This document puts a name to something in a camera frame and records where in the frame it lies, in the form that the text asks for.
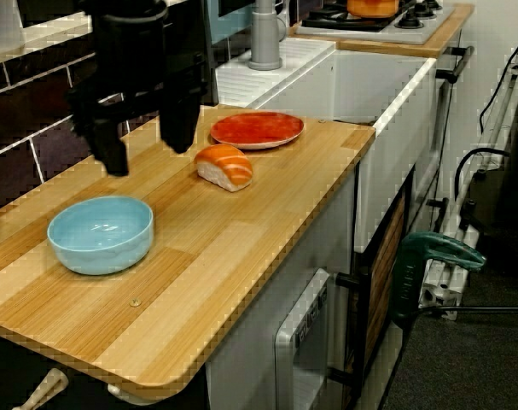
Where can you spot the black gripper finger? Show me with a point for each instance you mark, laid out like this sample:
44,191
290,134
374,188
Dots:
111,149
179,128

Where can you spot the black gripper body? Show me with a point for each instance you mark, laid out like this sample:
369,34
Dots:
130,55

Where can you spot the salmon sushi toy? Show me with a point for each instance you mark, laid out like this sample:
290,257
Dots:
224,166

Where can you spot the light blue bowl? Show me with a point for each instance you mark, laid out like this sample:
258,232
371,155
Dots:
100,256

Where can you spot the red plate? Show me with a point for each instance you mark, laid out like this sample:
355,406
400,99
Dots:
258,128

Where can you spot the grey toy faucet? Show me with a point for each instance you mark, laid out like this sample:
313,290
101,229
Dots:
265,42

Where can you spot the white container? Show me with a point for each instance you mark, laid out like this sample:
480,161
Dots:
2,25

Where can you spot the black burner grate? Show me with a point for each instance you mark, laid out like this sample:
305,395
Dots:
327,21

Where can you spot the white toy sink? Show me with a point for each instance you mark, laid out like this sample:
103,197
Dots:
395,171

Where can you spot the white toy kitchen cabinet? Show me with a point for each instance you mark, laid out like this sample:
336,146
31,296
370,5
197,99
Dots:
250,341

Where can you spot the orange pot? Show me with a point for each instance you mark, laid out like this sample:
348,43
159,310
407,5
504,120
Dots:
371,8

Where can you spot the white dishwasher door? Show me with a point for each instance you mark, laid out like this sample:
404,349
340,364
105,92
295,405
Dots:
284,341

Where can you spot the white hook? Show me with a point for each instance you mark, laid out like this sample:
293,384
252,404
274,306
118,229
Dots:
118,390

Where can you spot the white oven front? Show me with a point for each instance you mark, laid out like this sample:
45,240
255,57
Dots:
425,171

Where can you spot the grey stove top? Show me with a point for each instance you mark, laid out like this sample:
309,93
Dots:
412,36

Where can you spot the black stove knob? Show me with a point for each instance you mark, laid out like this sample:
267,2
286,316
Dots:
410,20
427,8

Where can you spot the wooden crate with black frame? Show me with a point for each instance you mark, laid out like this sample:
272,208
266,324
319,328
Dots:
382,265

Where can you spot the silver aluminium frame rail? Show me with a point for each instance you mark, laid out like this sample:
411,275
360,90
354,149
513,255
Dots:
506,107

